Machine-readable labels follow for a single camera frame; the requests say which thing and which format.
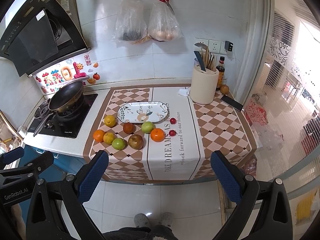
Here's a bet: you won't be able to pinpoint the grey slipper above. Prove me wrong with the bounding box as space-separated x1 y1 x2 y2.
159 212 174 228
134 213 151 228

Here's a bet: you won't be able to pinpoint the white wall socket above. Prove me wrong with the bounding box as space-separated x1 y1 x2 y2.
194 38 222 54

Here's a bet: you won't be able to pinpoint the small red fruit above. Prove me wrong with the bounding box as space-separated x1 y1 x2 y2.
169 130 177 137
170 118 177 125

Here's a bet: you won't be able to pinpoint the yellow lemon back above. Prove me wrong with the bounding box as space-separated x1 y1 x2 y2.
104 115 116 127

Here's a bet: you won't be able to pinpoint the colourful wall sticker decoration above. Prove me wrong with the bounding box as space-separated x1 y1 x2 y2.
33 54 101 95

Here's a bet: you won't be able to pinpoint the black range hood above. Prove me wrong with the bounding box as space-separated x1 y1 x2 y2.
1 0 90 76

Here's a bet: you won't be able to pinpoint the yellow lemon front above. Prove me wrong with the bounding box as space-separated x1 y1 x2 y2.
103 132 115 145

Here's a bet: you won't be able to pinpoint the dark sauce bottle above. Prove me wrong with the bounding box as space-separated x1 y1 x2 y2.
216 56 225 90

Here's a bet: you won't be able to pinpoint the brown russet apple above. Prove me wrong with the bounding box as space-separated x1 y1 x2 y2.
128 134 144 150

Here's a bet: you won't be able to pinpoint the checkered table mat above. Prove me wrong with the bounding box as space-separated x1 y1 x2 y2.
83 86 257 183

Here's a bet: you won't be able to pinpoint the black induction cooktop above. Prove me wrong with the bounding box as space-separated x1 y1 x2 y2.
27 94 98 139

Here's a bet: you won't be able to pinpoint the grey slipper right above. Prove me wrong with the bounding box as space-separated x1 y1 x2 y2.
159 212 174 228

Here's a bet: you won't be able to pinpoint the green apple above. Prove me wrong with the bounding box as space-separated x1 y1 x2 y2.
112 138 126 151
141 121 155 134

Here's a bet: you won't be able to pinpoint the black plug adapter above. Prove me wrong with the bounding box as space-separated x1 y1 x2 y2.
224 41 234 52

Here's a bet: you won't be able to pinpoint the clear bag dark contents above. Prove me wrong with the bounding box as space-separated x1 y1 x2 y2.
113 0 148 44

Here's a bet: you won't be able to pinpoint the dark red-orange fruit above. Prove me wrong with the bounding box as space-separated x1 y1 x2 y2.
123 122 135 134

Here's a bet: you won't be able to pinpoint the orange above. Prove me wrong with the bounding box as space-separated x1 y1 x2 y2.
93 129 106 142
150 128 165 142

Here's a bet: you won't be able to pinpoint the green apple front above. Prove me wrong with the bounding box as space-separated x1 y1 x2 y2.
112 138 126 151

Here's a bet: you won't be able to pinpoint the green apple back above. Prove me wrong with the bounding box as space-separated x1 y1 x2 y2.
141 121 155 134

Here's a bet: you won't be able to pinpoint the small red fruit back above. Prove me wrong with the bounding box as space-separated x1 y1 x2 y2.
170 118 177 125

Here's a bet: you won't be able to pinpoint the yellow lemon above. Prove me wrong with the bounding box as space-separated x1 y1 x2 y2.
103 132 115 145
104 115 116 127

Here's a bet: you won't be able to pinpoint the clear bag with eggs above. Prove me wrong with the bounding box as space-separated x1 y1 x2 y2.
148 3 183 42

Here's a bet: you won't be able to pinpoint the white crumpled tissue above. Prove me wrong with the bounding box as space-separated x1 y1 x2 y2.
178 87 190 97

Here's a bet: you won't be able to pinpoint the small red fruit front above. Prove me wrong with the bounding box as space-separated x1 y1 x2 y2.
169 130 177 137

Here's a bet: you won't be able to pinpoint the floral oval ceramic plate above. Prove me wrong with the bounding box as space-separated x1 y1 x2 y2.
117 101 169 124

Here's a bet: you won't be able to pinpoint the black smartphone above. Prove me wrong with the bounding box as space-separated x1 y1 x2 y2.
221 95 243 111

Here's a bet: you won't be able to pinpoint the black frying pan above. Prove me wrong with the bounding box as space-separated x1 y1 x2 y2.
33 80 84 137

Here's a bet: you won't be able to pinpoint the brown fruit by bottle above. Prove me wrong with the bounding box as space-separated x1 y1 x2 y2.
220 85 229 95

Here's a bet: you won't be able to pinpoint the grey slipper left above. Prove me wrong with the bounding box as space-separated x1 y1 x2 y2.
134 213 151 228

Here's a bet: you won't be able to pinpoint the cream utensil holder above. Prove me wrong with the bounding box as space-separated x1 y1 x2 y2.
189 66 219 105

